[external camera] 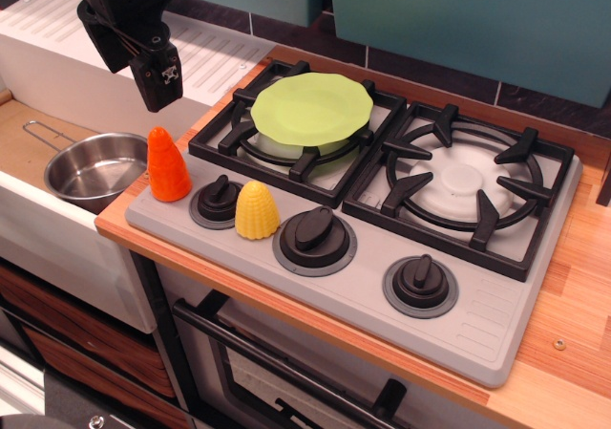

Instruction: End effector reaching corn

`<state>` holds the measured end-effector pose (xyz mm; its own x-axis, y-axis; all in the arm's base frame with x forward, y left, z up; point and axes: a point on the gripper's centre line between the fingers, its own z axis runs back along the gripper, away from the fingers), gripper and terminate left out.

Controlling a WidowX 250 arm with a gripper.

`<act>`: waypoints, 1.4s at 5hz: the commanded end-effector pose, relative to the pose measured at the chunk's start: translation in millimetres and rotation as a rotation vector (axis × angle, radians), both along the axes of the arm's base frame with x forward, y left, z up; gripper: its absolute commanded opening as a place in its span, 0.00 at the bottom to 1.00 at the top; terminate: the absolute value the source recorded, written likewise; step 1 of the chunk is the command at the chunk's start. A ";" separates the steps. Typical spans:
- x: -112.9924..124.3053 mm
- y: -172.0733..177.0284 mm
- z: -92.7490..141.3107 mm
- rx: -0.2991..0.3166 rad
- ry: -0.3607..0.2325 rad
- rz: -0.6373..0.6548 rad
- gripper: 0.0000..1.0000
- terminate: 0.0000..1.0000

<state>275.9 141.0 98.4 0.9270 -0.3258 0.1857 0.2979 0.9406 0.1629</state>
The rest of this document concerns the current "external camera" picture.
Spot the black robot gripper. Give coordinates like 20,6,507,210
76,0,183,113

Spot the yellow toy corn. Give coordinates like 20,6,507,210
235,181,281,240

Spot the white toy sink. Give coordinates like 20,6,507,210
1,0,272,333

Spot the stainless steel pot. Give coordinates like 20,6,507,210
23,120,148,214

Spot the orange toy carrot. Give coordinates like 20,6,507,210
147,126,193,203

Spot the black left stove knob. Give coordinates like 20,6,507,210
189,175,242,230

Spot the black stove knob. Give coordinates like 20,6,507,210
189,175,242,230
272,206,357,278
382,254,459,319

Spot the light green plastic plate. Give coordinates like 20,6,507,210
250,73,373,146

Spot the black left burner grate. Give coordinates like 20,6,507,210
189,60,407,207

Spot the black burner grate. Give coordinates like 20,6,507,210
343,103,576,281
189,60,407,207

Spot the black middle stove knob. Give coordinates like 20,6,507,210
272,206,357,278

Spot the wooden drawer front upper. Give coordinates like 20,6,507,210
1,264,164,375

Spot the wooden drawer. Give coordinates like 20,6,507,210
1,264,164,375
24,326,176,401

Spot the grey toy stove top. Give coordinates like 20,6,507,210
124,58,584,389

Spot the wooden drawer front lower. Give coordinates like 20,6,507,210
24,326,176,401

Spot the black right stove knob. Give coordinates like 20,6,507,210
382,254,459,319

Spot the black right burner grate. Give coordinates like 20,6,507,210
343,103,576,281

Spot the teal cabinet right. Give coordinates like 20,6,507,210
332,0,610,107

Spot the black oven door handle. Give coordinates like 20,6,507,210
172,290,407,428

